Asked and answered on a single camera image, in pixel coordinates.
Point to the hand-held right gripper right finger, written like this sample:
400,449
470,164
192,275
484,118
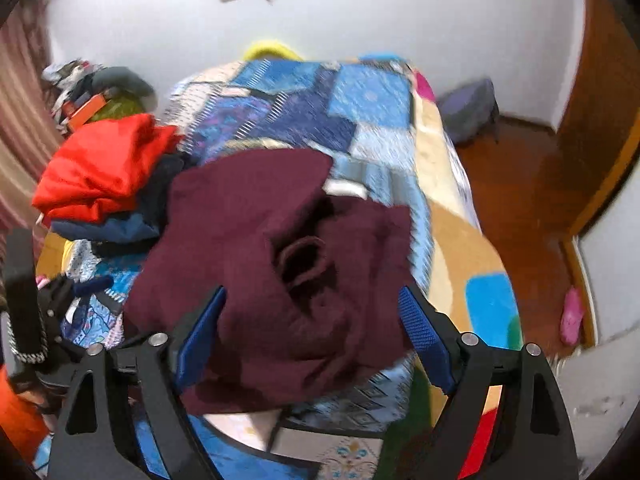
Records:
422,332

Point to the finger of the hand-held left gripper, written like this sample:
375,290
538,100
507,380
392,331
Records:
92,286

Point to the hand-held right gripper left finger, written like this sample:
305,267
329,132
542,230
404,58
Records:
197,345

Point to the maroon shirt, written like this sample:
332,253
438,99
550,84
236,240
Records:
240,260

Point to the navy garment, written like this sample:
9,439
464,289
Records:
125,232

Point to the red garment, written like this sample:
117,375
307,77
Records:
105,165

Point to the pink clog shoe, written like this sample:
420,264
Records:
571,315

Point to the orange box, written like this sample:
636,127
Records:
87,112

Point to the striped curtain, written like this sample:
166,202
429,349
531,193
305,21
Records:
20,110

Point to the white door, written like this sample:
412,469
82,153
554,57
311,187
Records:
615,270

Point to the dark grey cloth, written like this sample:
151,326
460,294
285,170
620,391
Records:
125,82

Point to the pile of small clutter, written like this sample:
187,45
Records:
67,80

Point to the grey backpack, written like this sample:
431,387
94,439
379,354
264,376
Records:
467,110

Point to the blue patchwork blanket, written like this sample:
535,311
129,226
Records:
310,105

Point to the yellow pillow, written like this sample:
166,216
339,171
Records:
272,51

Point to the wooden door frame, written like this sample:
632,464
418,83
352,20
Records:
590,110

